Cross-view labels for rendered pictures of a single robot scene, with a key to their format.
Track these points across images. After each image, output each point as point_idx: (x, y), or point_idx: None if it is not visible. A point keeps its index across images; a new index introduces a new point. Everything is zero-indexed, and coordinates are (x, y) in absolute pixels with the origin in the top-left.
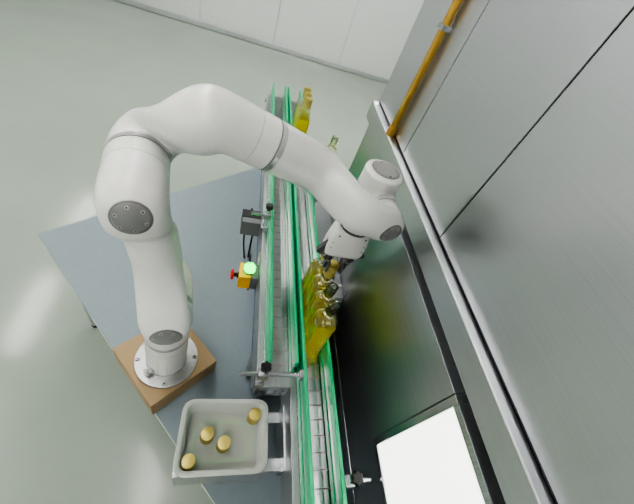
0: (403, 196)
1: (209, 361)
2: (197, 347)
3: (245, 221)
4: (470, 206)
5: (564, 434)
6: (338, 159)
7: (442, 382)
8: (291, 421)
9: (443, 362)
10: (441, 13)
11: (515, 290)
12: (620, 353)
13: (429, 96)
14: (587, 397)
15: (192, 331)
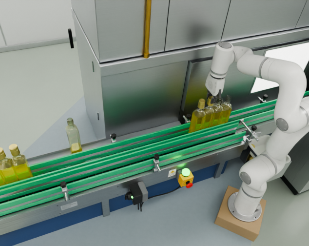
0: (193, 54)
1: (230, 188)
2: (228, 196)
3: (146, 190)
4: (226, 23)
5: (283, 21)
6: (247, 52)
7: (260, 53)
8: (251, 128)
9: (257, 51)
10: None
11: (257, 19)
12: (282, 2)
13: (162, 22)
14: (282, 12)
15: (222, 203)
